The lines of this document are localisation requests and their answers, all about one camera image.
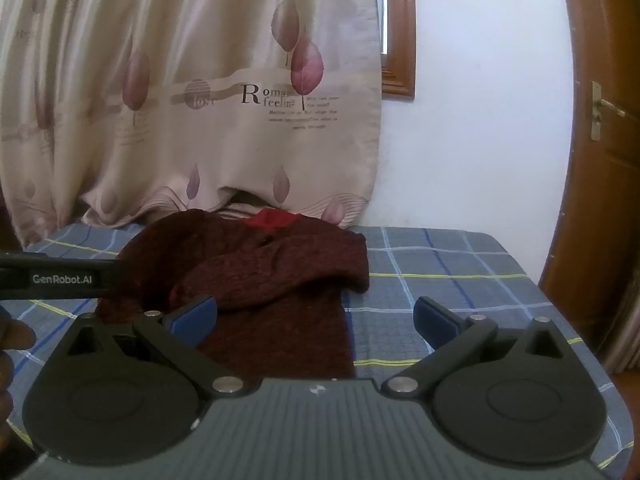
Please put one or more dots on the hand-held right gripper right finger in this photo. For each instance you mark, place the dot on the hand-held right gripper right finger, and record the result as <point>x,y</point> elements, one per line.
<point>433,321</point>

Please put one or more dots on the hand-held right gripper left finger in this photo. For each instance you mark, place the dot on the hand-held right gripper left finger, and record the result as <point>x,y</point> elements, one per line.
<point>194,321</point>

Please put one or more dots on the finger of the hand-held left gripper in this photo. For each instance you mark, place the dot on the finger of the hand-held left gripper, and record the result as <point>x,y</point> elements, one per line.
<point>113,274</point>

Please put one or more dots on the maroon knit sweater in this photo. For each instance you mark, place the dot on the maroon knit sweater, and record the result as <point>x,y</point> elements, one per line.
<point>280,270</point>

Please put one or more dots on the person's left hand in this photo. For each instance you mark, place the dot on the person's left hand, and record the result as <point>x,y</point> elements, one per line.
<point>15,336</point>

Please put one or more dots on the plaid grey bed sheet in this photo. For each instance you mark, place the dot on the plaid grey bed sheet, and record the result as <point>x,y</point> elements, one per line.
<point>450,265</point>

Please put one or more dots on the striped cloth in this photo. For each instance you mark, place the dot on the striped cloth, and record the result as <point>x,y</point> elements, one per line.
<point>237,211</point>

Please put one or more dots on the wooden door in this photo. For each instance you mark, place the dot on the wooden door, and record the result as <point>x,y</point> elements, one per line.
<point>595,210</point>

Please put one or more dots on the beige leaf print curtain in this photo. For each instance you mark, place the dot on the beige leaf print curtain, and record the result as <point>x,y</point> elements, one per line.
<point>200,85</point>

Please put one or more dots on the wooden window frame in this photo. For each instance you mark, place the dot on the wooden window frame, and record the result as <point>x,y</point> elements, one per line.
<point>400,60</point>

